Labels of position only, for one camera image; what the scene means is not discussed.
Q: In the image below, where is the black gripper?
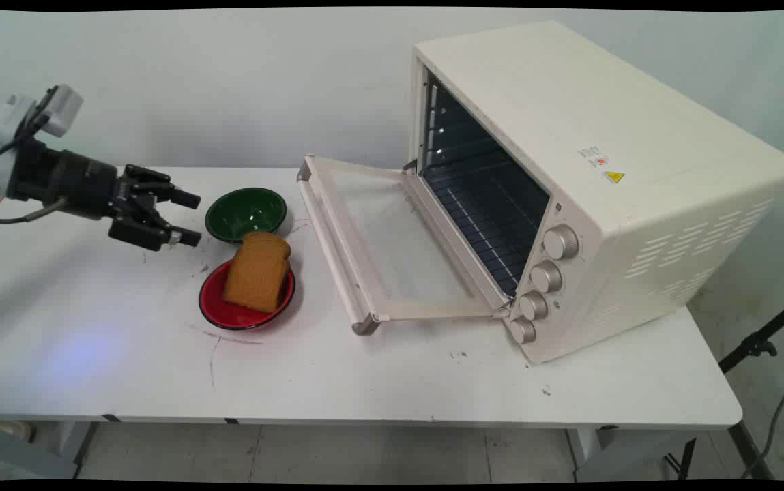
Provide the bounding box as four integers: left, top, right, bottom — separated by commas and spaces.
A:
7, 138, 202, 252

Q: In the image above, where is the green bowl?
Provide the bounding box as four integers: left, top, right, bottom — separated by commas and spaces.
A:
205, 188, 288, 244

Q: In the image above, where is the brown bread slice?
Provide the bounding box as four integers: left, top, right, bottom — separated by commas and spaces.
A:
222, 231, 292, 314

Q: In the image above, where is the red plate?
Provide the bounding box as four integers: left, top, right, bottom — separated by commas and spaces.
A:
199, 260, 296, 331

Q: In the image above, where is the glass oven door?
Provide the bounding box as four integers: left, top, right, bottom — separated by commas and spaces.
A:
296, 155, 512, 336

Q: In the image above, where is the metal oven rack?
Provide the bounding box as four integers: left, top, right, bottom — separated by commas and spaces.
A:
424, 153, 549, 295

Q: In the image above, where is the silver oven knob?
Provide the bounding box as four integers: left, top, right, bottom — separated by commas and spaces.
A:
529, 261, 564, 294
509, 316, 537, 344
519, 291, 549, 322
542, 226, 580, 261

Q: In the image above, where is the cream toaster oven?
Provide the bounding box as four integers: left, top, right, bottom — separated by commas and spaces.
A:
407, 20, 784, 365

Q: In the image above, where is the black tripod stand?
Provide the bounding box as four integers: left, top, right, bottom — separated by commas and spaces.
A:
665, 292, 784, 481

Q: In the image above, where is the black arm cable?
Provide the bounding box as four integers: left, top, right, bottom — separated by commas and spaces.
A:
0, 196, 68, 226

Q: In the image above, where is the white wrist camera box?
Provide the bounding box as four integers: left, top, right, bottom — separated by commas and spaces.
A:
0, 83, 84, 144

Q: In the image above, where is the grey hanging cable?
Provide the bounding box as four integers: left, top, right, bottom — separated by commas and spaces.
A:
741, 308, 784, 479

